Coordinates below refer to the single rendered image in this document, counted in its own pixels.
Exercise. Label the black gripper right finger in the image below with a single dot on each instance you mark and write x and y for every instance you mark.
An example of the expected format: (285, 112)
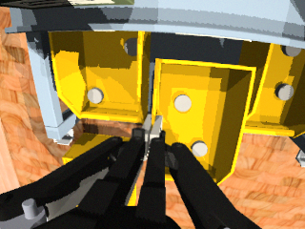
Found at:
(207, 205)

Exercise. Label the yellow bin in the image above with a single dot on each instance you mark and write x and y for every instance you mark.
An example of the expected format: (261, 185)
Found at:
(266, 110)
(87, 141)
(220, 103)
(83, 60)

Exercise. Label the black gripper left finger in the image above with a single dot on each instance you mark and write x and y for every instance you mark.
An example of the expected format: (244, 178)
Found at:
(89, 177)

